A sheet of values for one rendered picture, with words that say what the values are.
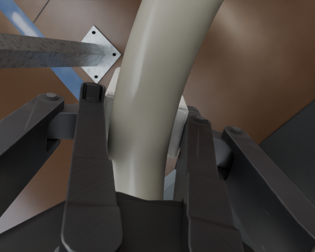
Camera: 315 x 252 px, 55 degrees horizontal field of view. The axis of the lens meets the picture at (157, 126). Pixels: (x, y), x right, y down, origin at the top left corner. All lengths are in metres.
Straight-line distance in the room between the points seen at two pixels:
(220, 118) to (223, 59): 0.26
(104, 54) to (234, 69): 0.62
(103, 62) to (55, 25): 0.33
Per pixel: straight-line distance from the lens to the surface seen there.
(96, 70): 1.56
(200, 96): 1.40
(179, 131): 0.16
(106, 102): 0.16
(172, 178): 1.51
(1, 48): 1.02
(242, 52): 1.37
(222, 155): 0.16
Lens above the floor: 1.37
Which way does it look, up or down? 68 degrees down
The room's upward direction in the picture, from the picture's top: 121 degrees counter-clockwise
